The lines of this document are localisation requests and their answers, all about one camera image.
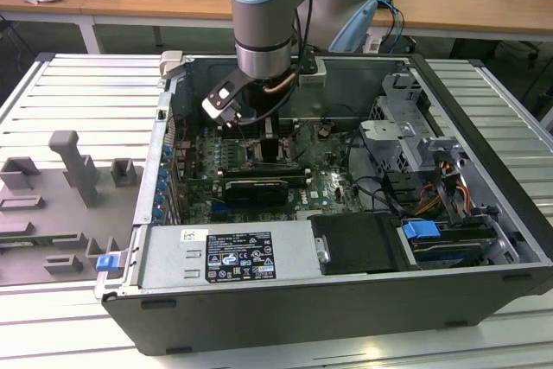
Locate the CPU socket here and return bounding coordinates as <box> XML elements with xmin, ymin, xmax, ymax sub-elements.
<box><xmin>241</xmin><ymin>137</ymin><xmax>293</xmax><ymax>165</ymax></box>

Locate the black graphics card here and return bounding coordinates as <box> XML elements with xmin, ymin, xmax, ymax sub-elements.
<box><xmin>223</xmin><ymin>177</ymin><xmax>289</xmax><ymax>209</ymax></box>

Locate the blue case latch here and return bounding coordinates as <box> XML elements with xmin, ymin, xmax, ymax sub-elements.
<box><xmin>95</xmin><ymin>255</ymin><xmax>120</xmax><ymax>275</ymax></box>

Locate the grey parts rack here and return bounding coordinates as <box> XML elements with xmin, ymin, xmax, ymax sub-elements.
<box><xmin>0</xmin><ymin>130</ymin><xmax>146</xmax><ymax>288</ymax></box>

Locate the copper coloured coiled hose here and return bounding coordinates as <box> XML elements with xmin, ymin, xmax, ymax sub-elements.
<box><xmin>263</xmin><ymin>73</ymin><xmax>300</xmax><ymax>96</ymax></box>

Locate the pale blue teach pendant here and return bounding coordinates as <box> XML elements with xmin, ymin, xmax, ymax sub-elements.
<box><xmin>327</xmin><ymin>0</ymin><xmax>379</xmax><ymax>53</ymax></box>

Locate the black RAM stick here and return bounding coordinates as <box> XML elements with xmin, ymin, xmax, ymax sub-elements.
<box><xmin>219</xmin><ymin>163</ymin><xmax>311</xmax><ymax>181</ymax></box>

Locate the blue cable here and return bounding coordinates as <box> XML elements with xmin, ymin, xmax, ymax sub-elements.
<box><xmin>373</xmin><ymin>0</ymin><xmax>406</xmax><ymax>44</ymax></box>

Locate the black and silver PC case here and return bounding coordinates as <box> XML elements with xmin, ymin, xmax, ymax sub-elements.
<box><xmin>93</xmin><ymin>49</ymin><xmax>553</xmax><ymax>358</ymax></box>

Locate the hard disk in blue carrier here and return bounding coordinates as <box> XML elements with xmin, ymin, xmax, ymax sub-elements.
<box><xmin>399</xmin><ymin>220</ymin><xmax>496</xmax><ymax>269</ymax></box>

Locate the orange and yellow wire bundle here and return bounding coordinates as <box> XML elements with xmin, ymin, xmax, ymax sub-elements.
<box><xmin>414</xmin><ymin>160</ymin><xmax>474</xmax><ymax>217</ymax></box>

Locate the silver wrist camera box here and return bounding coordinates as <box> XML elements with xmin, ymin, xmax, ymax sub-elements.
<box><xmin>297</xmin><ymin>52</ymin><xmax>328</xmax><ymax>85</ymax></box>

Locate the grey corner stop block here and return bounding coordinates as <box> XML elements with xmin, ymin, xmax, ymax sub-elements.
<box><xmin>158</xmin><ymin>49</ymin><xmax>181</xmax><ymax>80</ymax></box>

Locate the silver perforated drive cage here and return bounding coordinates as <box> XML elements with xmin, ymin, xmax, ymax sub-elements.
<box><xmin>358</xmin><ymin>73</ymin><xmax>466</xmax><ymax>174</ymax></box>

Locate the green motherboard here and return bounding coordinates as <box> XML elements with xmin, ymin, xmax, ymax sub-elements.
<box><xmin>176</xmin><ymin>120</ymin><xmax>377</xmax><ymax>226</ymax></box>

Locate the black and white wrist camera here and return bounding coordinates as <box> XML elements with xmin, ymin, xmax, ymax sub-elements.
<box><xmin>201</xmin><ymin>69</ymin><xmax>244</xmax><ymax>129</ymax></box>

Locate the silver power supply with label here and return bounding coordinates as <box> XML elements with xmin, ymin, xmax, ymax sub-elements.
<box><xmin>138</xmin><ymin>219</ymin><xmax>323</xmax><ymax>290</ymax></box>

